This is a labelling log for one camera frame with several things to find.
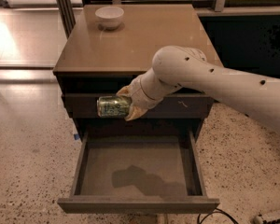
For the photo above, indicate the green soda can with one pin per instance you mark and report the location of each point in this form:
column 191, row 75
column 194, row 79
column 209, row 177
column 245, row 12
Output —
column 113, row 106

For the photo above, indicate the closed top drawer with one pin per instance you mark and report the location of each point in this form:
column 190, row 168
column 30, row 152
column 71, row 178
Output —
column 176, row 106

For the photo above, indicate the blue tape piece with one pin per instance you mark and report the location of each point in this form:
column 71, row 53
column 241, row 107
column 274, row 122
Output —
column 76, row 136

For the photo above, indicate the open middle drawer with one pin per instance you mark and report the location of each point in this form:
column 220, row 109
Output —
column 138, row 175

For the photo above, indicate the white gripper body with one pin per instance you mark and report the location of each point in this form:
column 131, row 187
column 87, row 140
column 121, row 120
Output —
column 135, row 92

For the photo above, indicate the brown drawer cabinet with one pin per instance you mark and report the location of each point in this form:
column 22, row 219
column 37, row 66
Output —
column 97, row 62

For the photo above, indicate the white power strip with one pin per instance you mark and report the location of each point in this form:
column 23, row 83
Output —
column 272, row 217

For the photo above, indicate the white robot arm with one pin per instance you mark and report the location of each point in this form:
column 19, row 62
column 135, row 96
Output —
column 174, row 68

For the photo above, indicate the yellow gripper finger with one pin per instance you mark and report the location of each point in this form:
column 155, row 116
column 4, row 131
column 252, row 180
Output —
column 123, row 92
column 135, row 112

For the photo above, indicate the white ceramic bowl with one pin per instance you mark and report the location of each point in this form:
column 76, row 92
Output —
column 109, row 18

